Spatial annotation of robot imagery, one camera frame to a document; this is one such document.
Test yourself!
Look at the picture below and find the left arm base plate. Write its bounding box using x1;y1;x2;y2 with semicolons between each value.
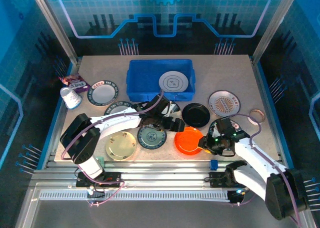
76;171;122;188

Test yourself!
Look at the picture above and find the white slotted cable duct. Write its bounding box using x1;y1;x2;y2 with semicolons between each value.
39;190;231;201

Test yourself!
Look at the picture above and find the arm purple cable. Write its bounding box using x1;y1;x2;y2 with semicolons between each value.
60;89;166;207
228;113;302;225

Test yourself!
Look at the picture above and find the blue green patterned plate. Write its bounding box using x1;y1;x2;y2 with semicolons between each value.
136;125;168;150

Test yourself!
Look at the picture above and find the purple snack bag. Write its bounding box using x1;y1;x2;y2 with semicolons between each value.
58;73;91;93

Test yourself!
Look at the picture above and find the white plate grey pattern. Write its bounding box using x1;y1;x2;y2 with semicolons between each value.
158;71;190;93

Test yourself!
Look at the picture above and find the pale yellow floral plate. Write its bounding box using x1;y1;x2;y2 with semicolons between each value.
105;131;138;161

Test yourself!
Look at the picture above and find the aluminium mounting rail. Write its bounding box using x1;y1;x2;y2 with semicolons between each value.
32;160;288;191

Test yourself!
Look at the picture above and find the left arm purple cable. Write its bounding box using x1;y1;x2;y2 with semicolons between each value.
60;89;166;207

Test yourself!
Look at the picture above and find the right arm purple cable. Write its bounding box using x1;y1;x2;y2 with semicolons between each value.
228;113;302;225

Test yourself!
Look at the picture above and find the aluminium frame post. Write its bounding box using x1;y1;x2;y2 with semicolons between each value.
251;0;302;65
27;0;81;65

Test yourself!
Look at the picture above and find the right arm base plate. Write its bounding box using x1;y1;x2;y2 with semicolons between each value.
209;171;233;188

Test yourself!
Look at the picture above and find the white plate orange sunburst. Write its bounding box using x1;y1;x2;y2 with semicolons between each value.
207;89;242;115

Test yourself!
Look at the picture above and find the tape roll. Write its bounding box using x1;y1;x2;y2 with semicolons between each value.
247;109;265;125

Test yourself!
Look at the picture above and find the blue plastic bin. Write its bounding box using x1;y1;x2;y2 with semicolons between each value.
125;59;196;102

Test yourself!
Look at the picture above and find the black plate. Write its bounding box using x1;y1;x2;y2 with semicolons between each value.
181;102;211;128

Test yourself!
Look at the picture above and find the white paper cup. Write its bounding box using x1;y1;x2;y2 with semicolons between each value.
59;86;83;110

